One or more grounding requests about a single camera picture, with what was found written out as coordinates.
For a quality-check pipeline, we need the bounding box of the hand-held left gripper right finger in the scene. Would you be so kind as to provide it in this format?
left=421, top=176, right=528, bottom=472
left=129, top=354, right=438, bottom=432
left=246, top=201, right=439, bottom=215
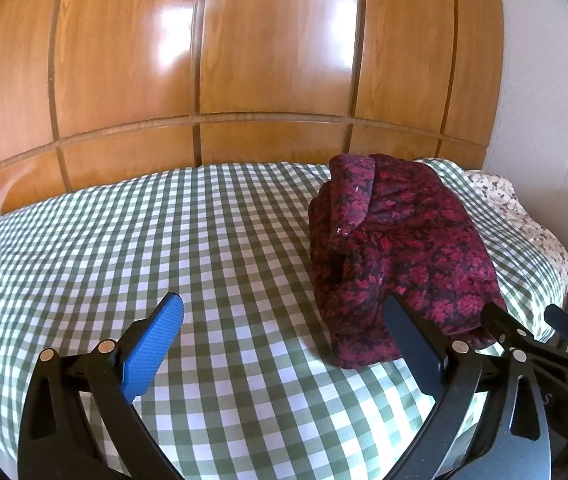
left=383, top=293, right=552, bottom=480

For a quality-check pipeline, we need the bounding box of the wooden wardrobe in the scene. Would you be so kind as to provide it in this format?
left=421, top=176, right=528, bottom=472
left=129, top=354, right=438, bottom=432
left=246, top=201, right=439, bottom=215
left=0, top=0, right=507, bottom=233

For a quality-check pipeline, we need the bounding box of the red floral garment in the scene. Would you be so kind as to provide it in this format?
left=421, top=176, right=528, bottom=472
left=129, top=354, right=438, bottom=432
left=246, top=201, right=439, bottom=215
left=309, top=152, right=510, bottom=371

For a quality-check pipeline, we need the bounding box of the green checkered bed sheet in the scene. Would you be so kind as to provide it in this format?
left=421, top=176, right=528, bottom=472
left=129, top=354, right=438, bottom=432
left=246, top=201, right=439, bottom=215
left=0, top=157, right=568, bottom=480

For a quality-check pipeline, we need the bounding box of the floral patterned bedding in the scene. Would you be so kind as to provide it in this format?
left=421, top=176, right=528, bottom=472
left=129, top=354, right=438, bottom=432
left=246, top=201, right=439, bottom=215
left=464, top=170, right=568, bottom=281

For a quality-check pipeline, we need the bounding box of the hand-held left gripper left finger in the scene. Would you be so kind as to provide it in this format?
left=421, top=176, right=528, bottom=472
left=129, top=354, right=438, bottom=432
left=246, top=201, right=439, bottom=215
left=16, top=291, right=186, bottom=480

